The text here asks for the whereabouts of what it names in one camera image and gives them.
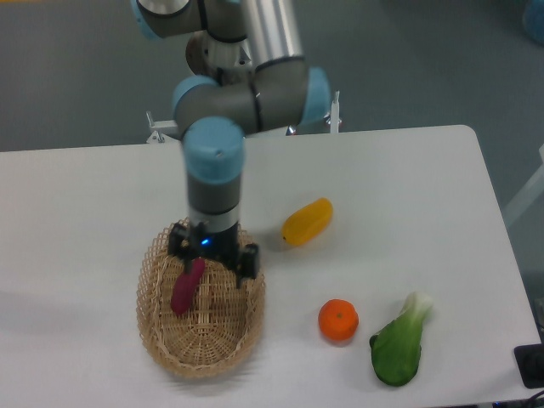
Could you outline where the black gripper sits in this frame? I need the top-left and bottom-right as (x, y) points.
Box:
(167, 222), (260, 289)

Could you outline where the purple sweet potato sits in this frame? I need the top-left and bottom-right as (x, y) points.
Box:
(170, 258), (206, 315)

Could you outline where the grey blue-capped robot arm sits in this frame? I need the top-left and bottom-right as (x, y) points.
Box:
(132, 1), (331, 282)

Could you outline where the woven wicker basket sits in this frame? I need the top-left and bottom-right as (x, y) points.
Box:
(137, 227), (266, 379)

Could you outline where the yellow mango-shaped fruit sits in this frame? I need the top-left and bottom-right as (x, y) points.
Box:
(281, 197), (333, 247)

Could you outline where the orange tangerine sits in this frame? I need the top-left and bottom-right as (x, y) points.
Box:
(318, 299), (359, 342)

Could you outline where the green bok choy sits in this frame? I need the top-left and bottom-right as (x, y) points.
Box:
(369, 292), (433, 387)

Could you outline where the white furniture leg right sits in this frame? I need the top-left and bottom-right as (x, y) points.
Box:
(502, 146), (543, 229)

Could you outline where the black device at table edge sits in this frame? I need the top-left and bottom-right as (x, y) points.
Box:
(513, 343), (543, 389)

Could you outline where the blue object top right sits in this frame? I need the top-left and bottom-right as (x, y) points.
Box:
(522, 0), (544, 45)

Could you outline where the white table clamp post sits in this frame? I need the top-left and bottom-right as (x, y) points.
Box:
(324, 90), (343, 134)

